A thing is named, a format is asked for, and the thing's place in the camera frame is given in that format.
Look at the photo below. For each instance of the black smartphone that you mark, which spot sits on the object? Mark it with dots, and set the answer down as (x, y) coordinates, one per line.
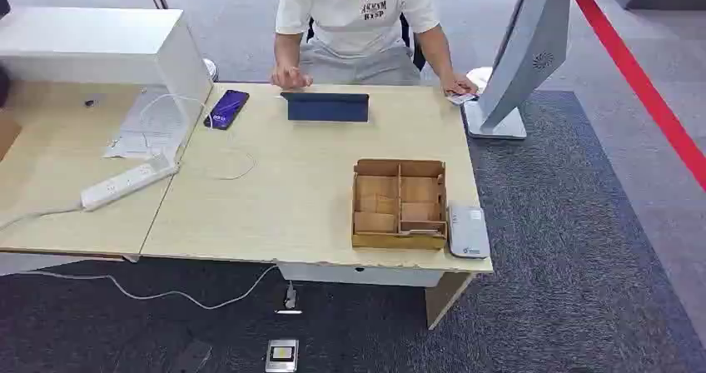
(226, 109)

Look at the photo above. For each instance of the person's right hand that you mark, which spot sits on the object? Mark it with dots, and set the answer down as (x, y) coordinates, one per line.
(289, 77)

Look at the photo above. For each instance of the white floor plug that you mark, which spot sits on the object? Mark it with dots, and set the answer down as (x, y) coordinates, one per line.
(290, 299)

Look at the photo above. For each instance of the wooden desk leg panel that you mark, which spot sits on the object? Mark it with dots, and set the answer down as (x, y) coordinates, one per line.
(444, 299)

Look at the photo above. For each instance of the steel floor socket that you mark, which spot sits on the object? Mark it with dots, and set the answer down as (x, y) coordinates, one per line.
(282, 355)

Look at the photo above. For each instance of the grey monitor stand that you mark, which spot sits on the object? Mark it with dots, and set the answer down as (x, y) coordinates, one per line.
(529, 56)

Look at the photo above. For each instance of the wooden compartment box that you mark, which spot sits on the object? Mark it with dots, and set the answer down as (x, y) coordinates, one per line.
(398, 205)

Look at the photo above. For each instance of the white power strip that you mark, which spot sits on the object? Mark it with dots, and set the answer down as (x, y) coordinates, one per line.
(128, 183)

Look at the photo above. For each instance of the white desk partition box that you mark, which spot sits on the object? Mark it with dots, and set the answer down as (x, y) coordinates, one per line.
(88, 45)

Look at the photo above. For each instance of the person's left hand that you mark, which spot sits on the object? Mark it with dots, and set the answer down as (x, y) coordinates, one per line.
(458, 85)

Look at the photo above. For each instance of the tablet in blue case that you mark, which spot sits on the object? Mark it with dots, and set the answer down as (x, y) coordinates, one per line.
(327, 108)

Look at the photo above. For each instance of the dark object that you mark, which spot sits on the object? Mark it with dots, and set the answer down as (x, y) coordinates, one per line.
(3, 86)

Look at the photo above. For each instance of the printed paper sheet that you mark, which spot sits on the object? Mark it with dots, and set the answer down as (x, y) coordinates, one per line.
(149, 130)

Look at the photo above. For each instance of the white round base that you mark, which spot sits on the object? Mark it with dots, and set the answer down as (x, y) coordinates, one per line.
(210, 68)
(479, 78)

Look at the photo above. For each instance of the person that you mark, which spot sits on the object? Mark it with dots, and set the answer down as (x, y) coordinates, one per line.
(353, 28)

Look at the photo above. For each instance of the brown cardboard piece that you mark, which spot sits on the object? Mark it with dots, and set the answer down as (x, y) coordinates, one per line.
(6, 136)

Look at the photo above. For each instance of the flat white card reader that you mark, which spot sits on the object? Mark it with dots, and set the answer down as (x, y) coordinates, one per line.
(469, 231)

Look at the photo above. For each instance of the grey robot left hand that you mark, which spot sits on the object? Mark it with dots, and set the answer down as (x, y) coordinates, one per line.
(192, 358)

